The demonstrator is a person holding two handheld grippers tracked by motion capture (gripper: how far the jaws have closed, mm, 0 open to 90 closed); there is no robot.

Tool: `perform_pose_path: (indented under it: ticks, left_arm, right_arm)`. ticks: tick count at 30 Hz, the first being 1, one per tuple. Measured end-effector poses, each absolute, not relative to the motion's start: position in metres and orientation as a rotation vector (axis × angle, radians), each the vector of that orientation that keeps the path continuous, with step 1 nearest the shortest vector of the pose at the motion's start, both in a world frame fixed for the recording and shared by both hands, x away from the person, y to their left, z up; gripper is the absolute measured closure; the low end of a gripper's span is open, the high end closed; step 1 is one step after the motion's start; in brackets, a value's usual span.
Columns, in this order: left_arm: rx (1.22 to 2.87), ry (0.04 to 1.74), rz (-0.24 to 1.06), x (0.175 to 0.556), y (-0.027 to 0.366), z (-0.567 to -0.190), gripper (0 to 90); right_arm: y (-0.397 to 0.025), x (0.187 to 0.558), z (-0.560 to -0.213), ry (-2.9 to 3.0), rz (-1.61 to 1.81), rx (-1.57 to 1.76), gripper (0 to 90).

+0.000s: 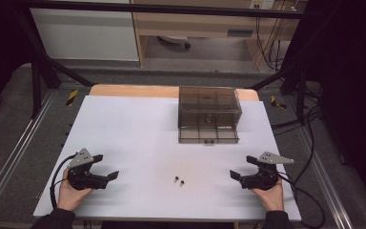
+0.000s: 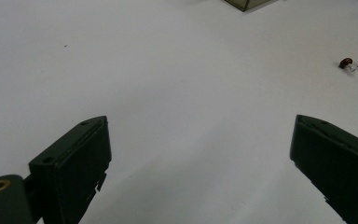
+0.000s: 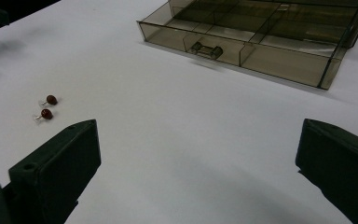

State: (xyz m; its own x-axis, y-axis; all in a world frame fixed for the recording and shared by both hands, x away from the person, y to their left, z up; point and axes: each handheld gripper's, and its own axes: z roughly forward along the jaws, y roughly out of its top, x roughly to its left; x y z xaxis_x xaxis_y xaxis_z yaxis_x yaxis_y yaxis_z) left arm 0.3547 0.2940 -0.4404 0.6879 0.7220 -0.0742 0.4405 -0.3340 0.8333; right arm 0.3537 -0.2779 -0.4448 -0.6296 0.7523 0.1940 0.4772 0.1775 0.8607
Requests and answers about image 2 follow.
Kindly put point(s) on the grey box corner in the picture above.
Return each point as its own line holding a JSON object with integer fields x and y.
{"x": 247, "y": 3}

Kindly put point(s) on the dark red disc capacitor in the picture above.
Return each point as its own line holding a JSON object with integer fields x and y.
{"x": 346, "y": 63}

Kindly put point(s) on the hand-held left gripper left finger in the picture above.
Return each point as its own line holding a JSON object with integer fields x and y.
{"x": 71, "y": 168}

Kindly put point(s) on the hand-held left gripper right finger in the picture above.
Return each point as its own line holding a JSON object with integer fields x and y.
{"x": 338, "y": 155}

